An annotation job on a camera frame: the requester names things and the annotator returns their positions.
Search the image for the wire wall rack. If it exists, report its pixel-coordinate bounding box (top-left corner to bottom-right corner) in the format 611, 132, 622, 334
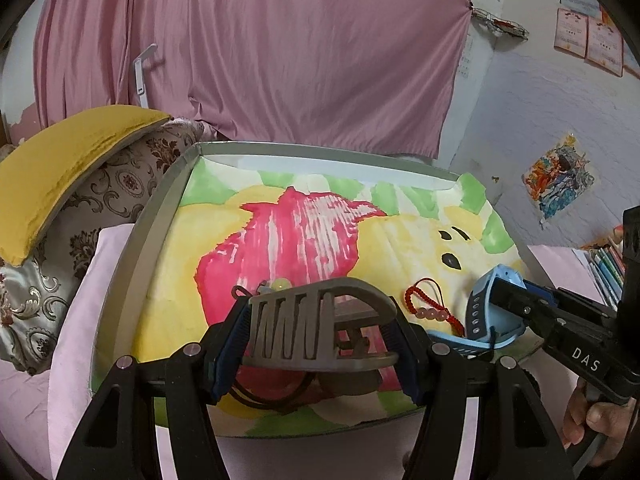
471, 6, 531, 40

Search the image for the blue smart watch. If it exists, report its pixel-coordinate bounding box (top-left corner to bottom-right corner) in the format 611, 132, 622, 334
427, 265, 531, 361

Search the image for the grey cardboard box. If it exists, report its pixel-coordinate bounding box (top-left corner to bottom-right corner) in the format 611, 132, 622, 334
89, 141, 543, 441

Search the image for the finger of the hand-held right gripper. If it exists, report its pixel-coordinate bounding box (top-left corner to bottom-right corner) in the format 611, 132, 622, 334
521, 279, 563, 307
489, 286, 553, 338

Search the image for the colourful wall sticker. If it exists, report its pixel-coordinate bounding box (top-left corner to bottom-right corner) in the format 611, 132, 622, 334
521, 132, 596, 221

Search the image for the dark brown cord necklace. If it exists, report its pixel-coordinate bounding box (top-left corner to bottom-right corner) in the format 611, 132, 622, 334
227, 374, 321, 414

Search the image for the floral patterned pillow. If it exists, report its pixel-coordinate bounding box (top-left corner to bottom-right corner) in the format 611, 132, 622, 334
0, 117, 206, 376

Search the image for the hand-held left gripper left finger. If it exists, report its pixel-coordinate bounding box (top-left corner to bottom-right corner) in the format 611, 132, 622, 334
56, 304, 252, 480

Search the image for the person's right hand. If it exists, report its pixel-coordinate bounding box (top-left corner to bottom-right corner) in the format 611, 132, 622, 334
562, 382, 640, 466

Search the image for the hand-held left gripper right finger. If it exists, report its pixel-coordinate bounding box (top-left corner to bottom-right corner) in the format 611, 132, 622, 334
385, 312, 576, 480

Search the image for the yellow pillow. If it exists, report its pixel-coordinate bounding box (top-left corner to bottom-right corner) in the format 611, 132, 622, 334
0, 105, 173, 267

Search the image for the small beaded charm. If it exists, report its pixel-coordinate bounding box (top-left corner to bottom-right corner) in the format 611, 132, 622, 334
231, 276, 296, 302

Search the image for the group of wall certificates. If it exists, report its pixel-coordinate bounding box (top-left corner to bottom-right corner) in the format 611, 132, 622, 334
552, 0, 640, 78

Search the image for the red cord beaded bracelet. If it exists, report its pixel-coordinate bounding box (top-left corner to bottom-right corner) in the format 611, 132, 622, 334
404, 278, 468, 336

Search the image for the pink bedsheet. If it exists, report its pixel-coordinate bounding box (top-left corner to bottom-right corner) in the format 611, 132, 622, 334
0, 222, 616, 480

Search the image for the stack of books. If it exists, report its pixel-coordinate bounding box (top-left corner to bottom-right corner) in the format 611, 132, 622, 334
572, 240, 626, 311

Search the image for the pink curtain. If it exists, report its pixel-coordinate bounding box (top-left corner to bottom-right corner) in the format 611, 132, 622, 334
32, 0, 473, 158

